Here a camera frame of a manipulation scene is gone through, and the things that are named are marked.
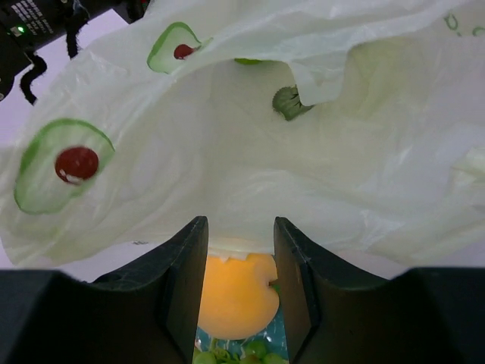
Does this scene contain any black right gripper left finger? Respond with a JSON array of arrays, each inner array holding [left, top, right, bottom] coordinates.
[[1, 216, 208, 363]]

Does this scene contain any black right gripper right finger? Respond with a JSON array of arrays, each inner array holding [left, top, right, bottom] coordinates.
[[274, 218, 484, 363]]

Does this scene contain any green fake grape bunch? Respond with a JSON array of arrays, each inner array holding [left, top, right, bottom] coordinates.
[[192, 339, 289, 364]]

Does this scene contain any orange fake peach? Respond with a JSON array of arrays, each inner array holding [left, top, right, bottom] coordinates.
[[198, 253, 280, 340]]

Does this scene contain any light green plastic bag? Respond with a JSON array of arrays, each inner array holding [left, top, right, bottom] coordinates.
[[1, 1, 484, 266]]

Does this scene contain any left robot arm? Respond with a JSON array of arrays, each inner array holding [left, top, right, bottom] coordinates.
[[1, 1, 150, 104]]

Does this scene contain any small green leafy fake fruit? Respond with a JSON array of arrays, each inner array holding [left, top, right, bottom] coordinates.
[[272, 85, 314, 121]]

